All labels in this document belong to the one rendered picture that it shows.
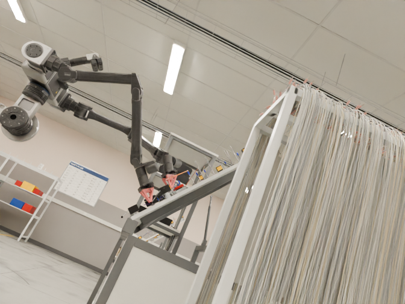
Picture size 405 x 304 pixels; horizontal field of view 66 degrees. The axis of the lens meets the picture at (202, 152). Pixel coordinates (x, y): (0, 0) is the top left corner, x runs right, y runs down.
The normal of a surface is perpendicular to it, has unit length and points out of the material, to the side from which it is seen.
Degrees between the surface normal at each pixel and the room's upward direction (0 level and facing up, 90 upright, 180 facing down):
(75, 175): 90
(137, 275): 90
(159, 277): 90
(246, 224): 90
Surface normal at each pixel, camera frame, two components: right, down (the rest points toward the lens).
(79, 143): 0.22, -0.30
